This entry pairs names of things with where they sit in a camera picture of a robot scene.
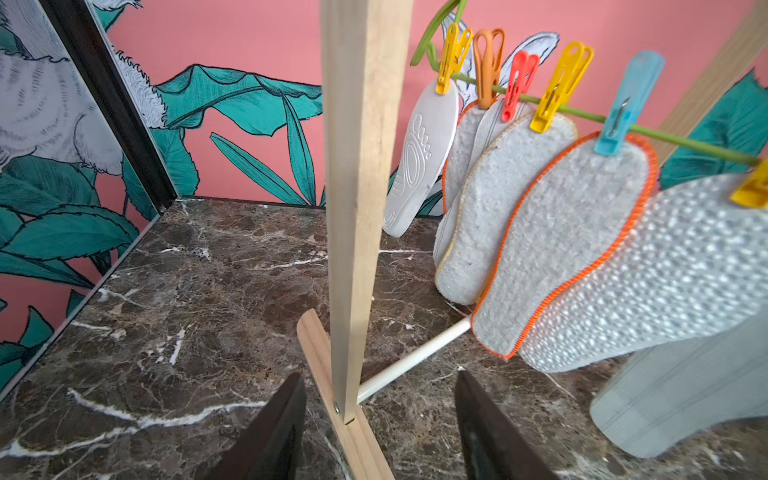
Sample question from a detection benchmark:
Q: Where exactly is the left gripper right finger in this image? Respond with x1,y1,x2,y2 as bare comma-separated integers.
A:
454,370,558,480

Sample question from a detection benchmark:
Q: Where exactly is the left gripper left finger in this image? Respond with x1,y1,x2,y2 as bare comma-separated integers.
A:
207,373,307,479

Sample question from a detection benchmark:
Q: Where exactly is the white striped fabric insole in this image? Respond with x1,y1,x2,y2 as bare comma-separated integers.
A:
590,310,767,458

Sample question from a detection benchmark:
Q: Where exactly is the grey bubbled foam insole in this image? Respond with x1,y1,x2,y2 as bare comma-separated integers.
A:
519,174,767,373

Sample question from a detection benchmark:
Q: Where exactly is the green clothes hanger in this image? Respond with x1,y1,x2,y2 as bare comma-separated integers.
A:
410,0,762,167

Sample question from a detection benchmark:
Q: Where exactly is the yellow clothespin at hanger end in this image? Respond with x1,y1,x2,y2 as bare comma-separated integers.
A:
730,158,768,209

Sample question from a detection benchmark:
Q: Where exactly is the orange-edged felt insole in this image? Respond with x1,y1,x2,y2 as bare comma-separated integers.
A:
471,133,659,359
441,100,486,214

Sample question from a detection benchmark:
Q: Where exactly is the yellow-edged felt insole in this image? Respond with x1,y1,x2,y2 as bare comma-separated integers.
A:
434,113,578,305

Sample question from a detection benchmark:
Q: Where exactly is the white embossed foam insole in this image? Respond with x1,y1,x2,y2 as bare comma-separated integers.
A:
383,81,460,238

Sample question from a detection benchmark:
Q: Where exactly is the white thin insole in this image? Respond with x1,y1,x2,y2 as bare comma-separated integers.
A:
433,100,533,265

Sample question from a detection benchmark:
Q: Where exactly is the red clothespin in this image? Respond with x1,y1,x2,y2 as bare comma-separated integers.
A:
501,51,540,123

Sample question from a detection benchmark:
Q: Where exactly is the orange clothespin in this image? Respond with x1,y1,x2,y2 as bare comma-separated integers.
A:
473,28,505,110

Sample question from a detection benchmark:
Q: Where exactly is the light blue clothespin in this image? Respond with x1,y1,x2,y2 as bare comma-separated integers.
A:
594,50,665,156

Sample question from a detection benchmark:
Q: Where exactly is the left black frame post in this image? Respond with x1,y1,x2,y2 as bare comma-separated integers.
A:
40,0,178,214

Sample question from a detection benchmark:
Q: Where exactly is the wooden hanger rack frame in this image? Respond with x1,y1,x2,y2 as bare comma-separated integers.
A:
296,0,768,480

